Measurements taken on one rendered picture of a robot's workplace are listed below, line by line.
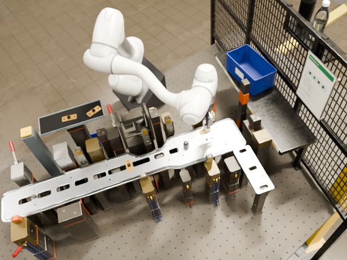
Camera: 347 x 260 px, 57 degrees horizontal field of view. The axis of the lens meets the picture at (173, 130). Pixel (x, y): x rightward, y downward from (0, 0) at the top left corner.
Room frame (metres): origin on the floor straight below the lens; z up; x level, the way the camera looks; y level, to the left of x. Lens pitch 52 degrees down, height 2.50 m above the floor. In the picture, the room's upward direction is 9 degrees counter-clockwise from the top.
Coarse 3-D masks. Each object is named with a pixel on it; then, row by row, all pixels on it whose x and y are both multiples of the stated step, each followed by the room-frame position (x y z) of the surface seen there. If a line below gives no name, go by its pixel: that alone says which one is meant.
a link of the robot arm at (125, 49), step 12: (108, 12) 1.46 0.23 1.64; (120, 12) 1.49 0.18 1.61; (96, 24) 1.43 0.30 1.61; (108, 24) 1.40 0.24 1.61; (120, 24) 1.42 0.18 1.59; (96, 36) 1.37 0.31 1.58; (108, 36) 1.36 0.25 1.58; (120, 36) 1.40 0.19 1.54; (120, 48) 1.52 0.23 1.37; (132, 48) 1.68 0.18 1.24; (132, 60) 1.70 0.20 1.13
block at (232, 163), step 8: (224, 160) 0.92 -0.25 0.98; (232, 160) 0.91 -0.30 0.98; (224, 168) 0.91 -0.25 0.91; (232, 168) 0.86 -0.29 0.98; (240, 168) 0.85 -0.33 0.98; (224, 176) 0.91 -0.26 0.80; (232, 176) 0.84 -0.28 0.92; (224, 184) 0.90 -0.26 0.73; (232, 184) 0.85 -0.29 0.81; (232, 192) 0.85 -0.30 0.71
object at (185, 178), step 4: (180, 172) 0.88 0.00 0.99; (184, 172) 0.87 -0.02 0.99; (180, 176) 0.86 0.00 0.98; (184, 176) 0.85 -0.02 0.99; (188, 176) 0.85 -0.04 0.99; (184, 180) 0.83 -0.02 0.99; (188, 180) 0.82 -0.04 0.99; (184, 184) 0.82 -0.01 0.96; (188, 184) 0.82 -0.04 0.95; (184, 188) 0.82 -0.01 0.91; (188, 188) 0.82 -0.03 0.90; (184, 192) 0.84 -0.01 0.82; (188, 192) 0.83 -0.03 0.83; (184, 196) 0.84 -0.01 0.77; (188, 196) 0.81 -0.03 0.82; (192, 196) 0.83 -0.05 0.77; (184, 200) 0.84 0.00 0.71; (188, 200) 0.82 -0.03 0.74; (192, 200) 0.83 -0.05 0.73; (188, 204) 0.82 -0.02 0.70
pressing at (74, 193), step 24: (168, 144) 1.07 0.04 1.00; (192, 144) 1.04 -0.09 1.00; (216, 144) 1.02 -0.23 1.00; (240, 144) 0.99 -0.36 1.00; (96, 168) 0.98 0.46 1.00; (144, 168) 0.93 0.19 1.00; (168, 168) 0.91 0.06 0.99; (24, 192) 0.89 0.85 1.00; (72, 192) 0.85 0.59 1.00; (96, 192) 0.83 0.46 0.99; (24, 216) 0.76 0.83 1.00
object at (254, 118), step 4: (252, 116) 1.12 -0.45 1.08; (256, 116) 1.11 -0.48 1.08; (252, 120) 1.09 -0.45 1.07; (256, 120) 1.08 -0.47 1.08; (260, 120) 1.09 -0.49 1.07; (252, 124) 1.09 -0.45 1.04; (256, 124) 1.08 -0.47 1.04; (260, 124) 1.09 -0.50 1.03; (252, 128) 1.09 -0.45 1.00; (256, 128) 1.09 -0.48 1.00
